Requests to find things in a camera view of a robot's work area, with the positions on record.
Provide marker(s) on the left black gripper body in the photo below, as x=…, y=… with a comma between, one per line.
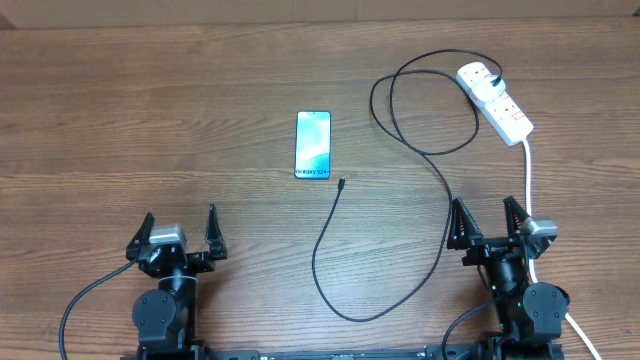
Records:
x=196, y=264

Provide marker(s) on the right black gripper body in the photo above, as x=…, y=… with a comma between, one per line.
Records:
x=486, y=250

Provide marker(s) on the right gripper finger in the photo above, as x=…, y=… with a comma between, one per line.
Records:
x=464, y=232
x=515, y=217

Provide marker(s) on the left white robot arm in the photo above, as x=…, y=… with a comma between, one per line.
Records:
x=166, y=317

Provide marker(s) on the white power strip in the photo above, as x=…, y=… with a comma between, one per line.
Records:
x=505, y=116

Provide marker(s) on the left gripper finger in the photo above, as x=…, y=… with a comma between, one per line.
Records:
x=214, y=238
x=141, y=238

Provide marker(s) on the white charger plug adapter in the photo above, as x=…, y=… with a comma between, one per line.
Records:
x=487, y=89

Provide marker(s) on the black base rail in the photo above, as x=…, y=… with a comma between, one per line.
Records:
x=430, y=352

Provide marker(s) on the blue Samsung Galaxy smartphone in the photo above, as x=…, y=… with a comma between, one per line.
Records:
x=312, y=159

